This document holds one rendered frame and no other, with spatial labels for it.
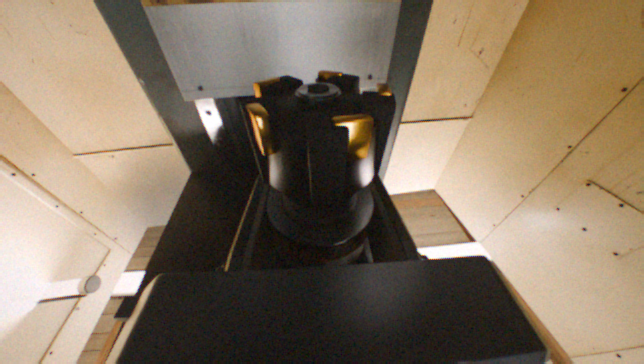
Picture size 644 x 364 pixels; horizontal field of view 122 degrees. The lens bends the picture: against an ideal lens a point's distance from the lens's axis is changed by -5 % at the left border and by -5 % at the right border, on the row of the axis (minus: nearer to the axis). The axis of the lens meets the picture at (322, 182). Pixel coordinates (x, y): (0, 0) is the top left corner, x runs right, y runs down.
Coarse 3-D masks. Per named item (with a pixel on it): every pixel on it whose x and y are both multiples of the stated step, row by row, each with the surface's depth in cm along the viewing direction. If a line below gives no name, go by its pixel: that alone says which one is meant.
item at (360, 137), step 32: (256, 96) 7; (288, 96) 6; (320, 96) 5; (352, 96) 6; (384, 96) 6; (256, 128) 5; (288, 128) 5; (320, 128) 4; (352, 128) 4; (384, 128) 6; (256, 160) 6; (288, 160) 5; (320, 160) 5; (352, 160) 5; (288, 192) 6; (320, 192) 6; (352, 192) 6
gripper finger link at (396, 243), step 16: (384, 192) 9; (384, 208) 8; (384, 224) 8; (400, 224) 8; (368, 240) 10; (384, 240) 8; (400, 240) 7; (384, 256) 8; (400, 256) 7; (416, 256) 7
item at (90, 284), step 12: (96, 276) 65; (24, 288) 61; (36, 288) 61; (48, 288) 61; (60, 288) 61; (72, 288) 61; (84, 288) 61; (96, 288) 65; (12, 300) 59; (24, 300) 60; (36, 300) 63; (48, 300) 65; (60, 300) 66
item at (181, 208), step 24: (240, 168) 59; (192, 192) 52; (216, 192) 52; (240, 192) 52; (192, 216) 46; (216, 216) 46; (240, 216) 46; (168, 240) 41; (192, 240) 41; (216, 240) 41; (168, 264) 37; (192, 264) 37; (216, 264) 37; (144, 288) 34
